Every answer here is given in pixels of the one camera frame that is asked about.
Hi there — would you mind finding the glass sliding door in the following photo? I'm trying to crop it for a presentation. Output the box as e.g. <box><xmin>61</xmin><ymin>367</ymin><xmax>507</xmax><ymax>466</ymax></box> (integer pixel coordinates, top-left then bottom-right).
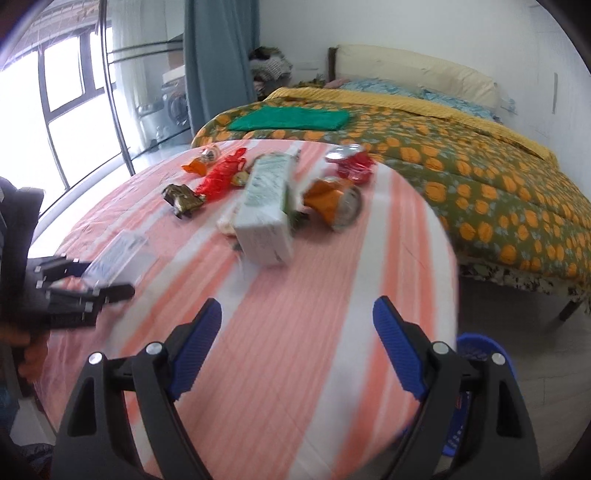
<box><xmin>99</xmin><ymin>0</ymin><xmax>192</xmax><ymax>176</ymax></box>

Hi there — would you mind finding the crushed red can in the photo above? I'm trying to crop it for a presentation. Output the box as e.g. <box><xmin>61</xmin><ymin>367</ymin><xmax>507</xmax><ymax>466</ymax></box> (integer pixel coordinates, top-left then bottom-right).
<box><xmin>324</xmin><ymin>144</ymin><xmax>375</xmax><ymax>185</ymax></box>

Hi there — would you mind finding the red foil wrapper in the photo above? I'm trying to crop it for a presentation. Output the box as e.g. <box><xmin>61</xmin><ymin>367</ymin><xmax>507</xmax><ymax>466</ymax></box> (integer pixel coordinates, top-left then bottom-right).
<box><xmin>194</xmin><ymin>148</ymin><xmax>250</xmax><ymax>201</ymax></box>

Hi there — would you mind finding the dark brown wrapper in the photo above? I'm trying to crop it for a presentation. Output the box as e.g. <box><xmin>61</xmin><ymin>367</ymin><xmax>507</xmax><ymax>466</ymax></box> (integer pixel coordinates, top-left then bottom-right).
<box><xmin>161</xmin><ymin>184</ymin><xmax>206</xmax><ymax>220</ymax></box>

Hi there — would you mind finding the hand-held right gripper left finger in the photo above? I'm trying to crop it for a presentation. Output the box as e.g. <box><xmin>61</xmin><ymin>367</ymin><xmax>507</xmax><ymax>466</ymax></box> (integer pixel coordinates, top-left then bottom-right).
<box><xmin>52</xmin><ymin>298</ymin><xmax>223</xmax><ymax>480</ymax></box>

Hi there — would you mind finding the small orange snack wrapper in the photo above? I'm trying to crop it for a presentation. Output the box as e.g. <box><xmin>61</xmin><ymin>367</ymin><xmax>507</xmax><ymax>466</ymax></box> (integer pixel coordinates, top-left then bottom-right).
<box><xmin>181</xmin><ymin>144</ymin><xmax>222</xmax><ymax>176</ymax></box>

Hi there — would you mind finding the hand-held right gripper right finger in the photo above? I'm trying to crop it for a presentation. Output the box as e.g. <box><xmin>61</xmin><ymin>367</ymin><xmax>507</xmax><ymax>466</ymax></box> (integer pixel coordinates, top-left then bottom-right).
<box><xmin>373</xmin><ymin>295</ymin><xmax>542</xmax><ymax>480</ymax></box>

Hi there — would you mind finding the blue plastic basket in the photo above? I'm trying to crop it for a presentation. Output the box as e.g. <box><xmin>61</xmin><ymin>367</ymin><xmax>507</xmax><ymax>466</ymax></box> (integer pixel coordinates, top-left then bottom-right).
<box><xmin>441</xmin><ymin>333</ymin><xmax>518</xmax><ymax>457</ymax></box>

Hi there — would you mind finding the crushed orange can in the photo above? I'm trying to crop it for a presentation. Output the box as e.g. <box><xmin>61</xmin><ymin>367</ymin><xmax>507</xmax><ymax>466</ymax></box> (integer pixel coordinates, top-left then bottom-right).
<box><xmin>302</xmin><ymin>176</ymin><xmax>363</xmax><ymax>232</ymax></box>

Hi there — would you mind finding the pile of clothes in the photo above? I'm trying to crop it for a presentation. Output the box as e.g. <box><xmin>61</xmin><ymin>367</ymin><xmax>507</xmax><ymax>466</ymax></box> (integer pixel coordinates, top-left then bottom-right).
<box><xmin>249</xmin><ymin>46</ymin><xmax>294</xmax><ymax>100</ymax></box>

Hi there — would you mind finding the clear plastic package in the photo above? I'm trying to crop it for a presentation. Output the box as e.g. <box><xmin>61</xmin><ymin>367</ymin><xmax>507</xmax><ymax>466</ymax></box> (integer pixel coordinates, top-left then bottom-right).
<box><xmin>81</xmin><ymin>231</ymin><xmax>153</xmax><ymax>284</ymax></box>

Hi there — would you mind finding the folded green cloth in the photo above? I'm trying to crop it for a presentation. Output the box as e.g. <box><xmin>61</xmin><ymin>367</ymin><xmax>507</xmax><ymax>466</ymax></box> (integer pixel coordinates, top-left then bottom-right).
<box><xmin>228</xmin><ymin>107</ymin><xmax>350</xmax><ymax>132</ymax></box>

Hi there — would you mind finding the blue floral pillow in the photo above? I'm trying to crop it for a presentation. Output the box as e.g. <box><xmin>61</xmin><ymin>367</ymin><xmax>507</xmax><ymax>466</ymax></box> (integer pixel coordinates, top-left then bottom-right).
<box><xmin>342</xmin><ymin>78</ymin><xmax>502</xmax><ymax>123</ymax></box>

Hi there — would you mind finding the black window frame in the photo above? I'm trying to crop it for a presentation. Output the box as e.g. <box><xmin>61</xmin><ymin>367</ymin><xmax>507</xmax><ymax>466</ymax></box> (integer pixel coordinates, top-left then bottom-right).
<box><xmin>0</xmin><ymin>28</ymin><xmax>116</xmax><ymax>195</ymax></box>

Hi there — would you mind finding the grey blue curtain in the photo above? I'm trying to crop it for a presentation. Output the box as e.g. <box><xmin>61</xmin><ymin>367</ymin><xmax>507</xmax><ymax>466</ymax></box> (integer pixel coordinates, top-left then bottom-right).
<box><xmin>184</xmin><ymin>0</ymin><xmax>259</xmax><ymax>139</ymax></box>

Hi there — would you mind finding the orange striped tablecloth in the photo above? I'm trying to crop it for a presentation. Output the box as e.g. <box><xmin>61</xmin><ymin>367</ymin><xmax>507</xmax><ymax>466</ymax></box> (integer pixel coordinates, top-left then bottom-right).
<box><xmin>30</xmin><ymin>138</ymin><xmax>460</xmax><ymax>480</ymax></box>

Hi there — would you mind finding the washing machine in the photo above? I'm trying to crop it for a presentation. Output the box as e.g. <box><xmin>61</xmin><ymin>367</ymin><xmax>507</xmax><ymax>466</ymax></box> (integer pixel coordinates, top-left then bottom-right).
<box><xmin>161</xmin><ymin>74</ymin><xmax>191</xmax><ymax>134</ymax></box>

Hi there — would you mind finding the white green carton box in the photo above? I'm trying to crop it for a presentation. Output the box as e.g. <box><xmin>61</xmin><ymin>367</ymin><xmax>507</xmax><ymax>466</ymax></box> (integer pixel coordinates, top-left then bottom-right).
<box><xmin>233</xmin><ymin>152</ymin><xmax>301</xmax><ymax>267</ymax></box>

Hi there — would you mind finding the person's left hand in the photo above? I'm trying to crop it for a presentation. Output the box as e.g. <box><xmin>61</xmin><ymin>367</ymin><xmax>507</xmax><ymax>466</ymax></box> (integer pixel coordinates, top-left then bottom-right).
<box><xmin>0</xmin><ymin>323</ymin><xmax>51</xmax><ymax>398</ymax></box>

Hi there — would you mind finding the cream pillow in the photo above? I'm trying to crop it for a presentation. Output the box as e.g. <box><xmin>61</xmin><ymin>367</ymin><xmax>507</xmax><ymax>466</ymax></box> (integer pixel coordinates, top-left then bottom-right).
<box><xmin>335</xmin><ymin>44</ymin><xmax>502</xmax><ymax>109</ymax></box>

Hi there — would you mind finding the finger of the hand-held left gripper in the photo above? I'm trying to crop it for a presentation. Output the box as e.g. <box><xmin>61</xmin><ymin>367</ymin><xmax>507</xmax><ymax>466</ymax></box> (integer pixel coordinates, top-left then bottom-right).
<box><xmin>47</xmin><ymin>284</ymin><xmax>136</xmax><ymax>330</ymax></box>
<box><xmin>35</xmin><ymin>255</ymin><xmax>92</xmax><ymax>288</ymax></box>

